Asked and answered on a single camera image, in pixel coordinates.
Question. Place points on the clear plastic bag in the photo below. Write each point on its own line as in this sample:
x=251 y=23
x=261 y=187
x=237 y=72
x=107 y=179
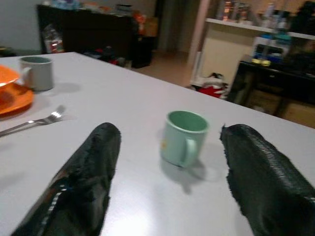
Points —
x=53 y=40

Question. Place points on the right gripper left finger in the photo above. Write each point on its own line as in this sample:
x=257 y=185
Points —
x=83 y=177

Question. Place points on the blue white box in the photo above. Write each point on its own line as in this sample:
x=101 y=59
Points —
x=270 y=49

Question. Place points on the orange bowl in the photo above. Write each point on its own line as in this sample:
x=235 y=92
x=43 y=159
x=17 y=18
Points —
x=7 y=75

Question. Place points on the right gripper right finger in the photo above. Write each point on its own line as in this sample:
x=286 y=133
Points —
x=265 y=177

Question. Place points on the dark wooden cabinet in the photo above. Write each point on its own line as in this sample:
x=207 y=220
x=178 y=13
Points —
x=93 y=32

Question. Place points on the silver metal fork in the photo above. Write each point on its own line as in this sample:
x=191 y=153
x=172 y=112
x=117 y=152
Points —
x=32 y=122

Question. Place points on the brown cardboard box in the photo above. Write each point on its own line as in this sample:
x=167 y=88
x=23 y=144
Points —
x=150 y=27

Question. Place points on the dark clothes pile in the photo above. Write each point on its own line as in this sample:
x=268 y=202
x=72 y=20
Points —
x=108 y=55

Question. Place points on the grey mug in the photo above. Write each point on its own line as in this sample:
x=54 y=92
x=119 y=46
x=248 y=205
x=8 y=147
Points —
x=41 y=76

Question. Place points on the red white cloth pile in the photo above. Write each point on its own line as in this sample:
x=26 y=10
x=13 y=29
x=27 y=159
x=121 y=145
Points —
x=211 y=91

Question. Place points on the black desk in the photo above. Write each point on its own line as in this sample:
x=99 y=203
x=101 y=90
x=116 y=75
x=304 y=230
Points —
x=270 y=78

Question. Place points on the white shelf unit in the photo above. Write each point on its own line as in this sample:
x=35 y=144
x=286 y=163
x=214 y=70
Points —
x=221 y=49

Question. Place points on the light green plastic mug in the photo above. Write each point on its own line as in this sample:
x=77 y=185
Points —
x=172 y=145

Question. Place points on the orange plate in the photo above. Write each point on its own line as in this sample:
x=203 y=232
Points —
x=14 y=103

